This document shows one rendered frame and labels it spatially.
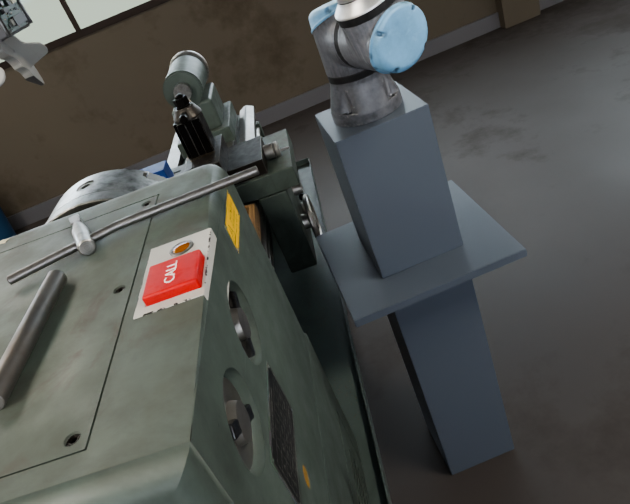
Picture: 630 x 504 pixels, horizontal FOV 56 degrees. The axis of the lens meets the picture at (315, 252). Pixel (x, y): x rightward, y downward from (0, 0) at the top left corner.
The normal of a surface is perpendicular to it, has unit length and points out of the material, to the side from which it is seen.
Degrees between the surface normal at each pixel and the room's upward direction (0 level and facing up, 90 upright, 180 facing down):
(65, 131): 90
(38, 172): 90
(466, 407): 90
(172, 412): 0
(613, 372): 0
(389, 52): 98
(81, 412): 0
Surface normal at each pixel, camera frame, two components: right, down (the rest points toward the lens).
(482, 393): 0.21, 0.47
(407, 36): 0.53, 0.43
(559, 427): -0.33, -0.79
